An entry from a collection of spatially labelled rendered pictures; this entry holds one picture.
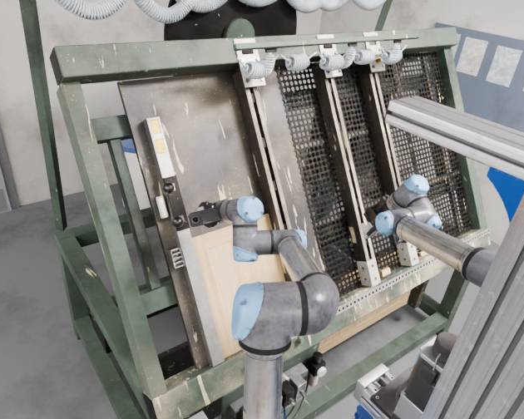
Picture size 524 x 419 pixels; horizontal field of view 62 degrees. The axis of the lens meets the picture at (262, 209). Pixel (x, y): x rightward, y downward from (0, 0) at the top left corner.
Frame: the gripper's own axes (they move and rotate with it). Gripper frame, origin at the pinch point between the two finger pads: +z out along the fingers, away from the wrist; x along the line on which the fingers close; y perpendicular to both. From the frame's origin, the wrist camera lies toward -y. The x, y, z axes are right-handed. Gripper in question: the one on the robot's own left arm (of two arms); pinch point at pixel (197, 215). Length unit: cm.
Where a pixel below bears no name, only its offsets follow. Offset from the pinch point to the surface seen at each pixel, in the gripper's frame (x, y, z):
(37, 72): 72, -27, 58
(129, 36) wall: 156, 90, 244
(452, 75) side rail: 36, 184, 7
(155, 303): -27.9, -18.1, 15.6
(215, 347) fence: -51, -3, 8
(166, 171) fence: 17.9, -3.5, 8.1
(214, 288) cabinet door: -29.8, 3.5, 10.2
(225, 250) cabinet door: -17.3, 12.6, 10.5
